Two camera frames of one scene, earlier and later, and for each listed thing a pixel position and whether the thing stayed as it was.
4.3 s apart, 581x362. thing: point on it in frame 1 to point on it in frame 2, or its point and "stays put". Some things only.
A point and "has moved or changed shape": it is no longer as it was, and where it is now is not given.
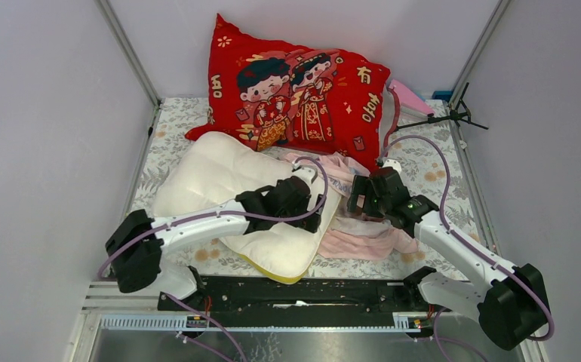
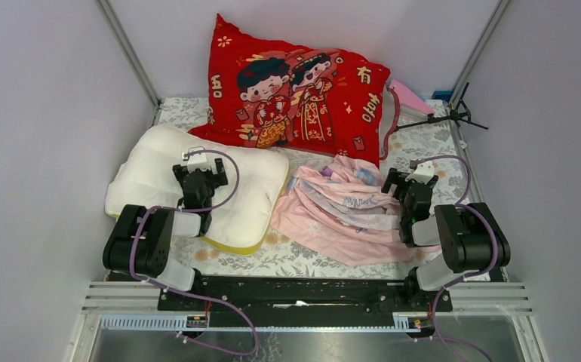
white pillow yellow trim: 213,168 to 244,211
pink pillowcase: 353,235 has moved or changed shape
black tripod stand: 459,114 stays put
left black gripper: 308,222 to 220,176
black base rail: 298,302 stays put
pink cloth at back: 409,99 stays put
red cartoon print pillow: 272,95 stays put
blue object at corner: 444,95 stays put
